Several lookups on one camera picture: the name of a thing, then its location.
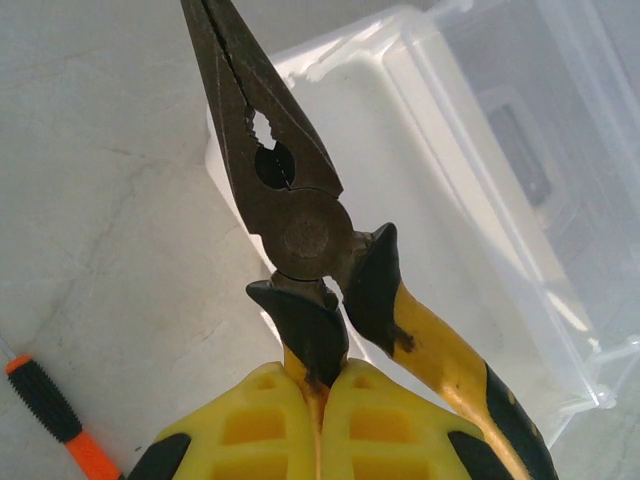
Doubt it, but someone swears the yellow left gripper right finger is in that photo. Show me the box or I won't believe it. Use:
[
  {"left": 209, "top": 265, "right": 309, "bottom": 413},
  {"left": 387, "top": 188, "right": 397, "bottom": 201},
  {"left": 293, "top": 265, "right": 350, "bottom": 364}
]
[{"left": 322, "top": 359, "right": 521, "bottom": 480}]

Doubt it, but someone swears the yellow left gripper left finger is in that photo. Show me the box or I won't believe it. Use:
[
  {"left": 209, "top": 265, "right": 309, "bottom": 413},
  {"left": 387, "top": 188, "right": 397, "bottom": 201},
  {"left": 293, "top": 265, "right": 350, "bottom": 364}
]
[{"left": 127, "top": 362, "right": 321, "bottom": 480}]

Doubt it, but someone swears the orange black handled screwdriver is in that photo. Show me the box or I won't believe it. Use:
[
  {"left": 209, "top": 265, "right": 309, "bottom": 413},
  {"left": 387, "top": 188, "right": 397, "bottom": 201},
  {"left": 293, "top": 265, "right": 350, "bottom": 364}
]
[{"left": 0, "top": 332, "right": 126, "bottom": 480}]

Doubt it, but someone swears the clear white plastic tool box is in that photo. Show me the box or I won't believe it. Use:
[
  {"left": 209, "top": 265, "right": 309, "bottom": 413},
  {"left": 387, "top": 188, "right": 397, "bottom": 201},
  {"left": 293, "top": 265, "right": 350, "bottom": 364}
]
[{"left": 204, "top": 0, "right": 640, "bottom": 449}]

